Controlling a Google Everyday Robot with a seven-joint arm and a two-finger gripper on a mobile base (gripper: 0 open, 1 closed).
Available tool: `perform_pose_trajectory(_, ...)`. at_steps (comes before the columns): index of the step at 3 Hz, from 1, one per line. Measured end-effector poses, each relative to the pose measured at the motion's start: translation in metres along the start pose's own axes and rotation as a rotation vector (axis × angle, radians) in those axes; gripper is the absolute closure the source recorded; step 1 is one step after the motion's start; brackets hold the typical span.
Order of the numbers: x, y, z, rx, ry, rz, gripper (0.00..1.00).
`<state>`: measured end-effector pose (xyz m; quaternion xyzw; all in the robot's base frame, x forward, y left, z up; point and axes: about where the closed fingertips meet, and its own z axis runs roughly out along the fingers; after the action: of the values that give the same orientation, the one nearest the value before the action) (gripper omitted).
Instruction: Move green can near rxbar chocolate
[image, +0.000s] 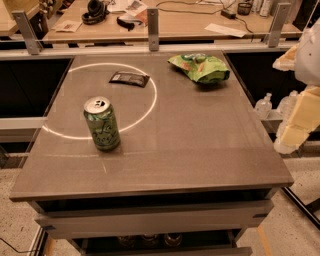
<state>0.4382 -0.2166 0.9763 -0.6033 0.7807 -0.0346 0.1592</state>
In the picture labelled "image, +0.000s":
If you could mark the black mesh cup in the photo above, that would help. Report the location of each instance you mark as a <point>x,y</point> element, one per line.
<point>244,8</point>

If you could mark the black power adapter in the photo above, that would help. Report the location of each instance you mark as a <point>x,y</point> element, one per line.
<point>228,14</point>

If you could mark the small printed card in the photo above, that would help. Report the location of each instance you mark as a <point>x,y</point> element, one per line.
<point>68,26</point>

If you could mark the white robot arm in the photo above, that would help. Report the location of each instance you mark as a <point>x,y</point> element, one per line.
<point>307,62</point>

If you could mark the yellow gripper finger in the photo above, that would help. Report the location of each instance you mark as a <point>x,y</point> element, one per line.
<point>286,62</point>
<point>301,117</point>

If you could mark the white paper sheet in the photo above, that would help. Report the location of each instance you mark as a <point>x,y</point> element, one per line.
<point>225,30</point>

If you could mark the grey metal bracket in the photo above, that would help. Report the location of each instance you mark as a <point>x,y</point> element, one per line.
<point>33,46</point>
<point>280,16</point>
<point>153,34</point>

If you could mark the clear bottle right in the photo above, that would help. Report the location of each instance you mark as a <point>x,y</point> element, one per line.
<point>286,103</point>

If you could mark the green chip bag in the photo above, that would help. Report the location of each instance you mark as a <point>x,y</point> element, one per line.
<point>201,68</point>

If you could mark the green soda can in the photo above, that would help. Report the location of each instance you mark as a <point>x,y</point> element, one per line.
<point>102,124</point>

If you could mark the grey metal bracket left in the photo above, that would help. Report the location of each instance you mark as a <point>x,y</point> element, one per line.
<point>33,46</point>

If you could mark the clear bottle left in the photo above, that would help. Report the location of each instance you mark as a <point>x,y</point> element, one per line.
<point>263,106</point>

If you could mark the dark rxbar chocolate wrapper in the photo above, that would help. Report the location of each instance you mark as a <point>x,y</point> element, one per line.
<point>129,78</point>

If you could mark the grey metal bracket middle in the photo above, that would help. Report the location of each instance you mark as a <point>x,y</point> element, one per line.
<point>153,34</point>

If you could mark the black sunglasses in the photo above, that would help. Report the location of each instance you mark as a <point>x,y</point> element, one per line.
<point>128,24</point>

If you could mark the grey metal bracket right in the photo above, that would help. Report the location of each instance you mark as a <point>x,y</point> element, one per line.
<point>280,16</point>

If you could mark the magazine papers stack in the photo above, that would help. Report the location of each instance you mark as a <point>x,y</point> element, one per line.
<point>129,9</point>

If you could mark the black headphones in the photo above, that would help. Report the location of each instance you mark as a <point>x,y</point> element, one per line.
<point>96,12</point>

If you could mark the grey table drawer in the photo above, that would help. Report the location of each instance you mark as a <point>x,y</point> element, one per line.
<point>154,220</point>

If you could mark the clear bottle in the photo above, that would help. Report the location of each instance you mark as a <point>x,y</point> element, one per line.
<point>286,103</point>
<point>263,106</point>

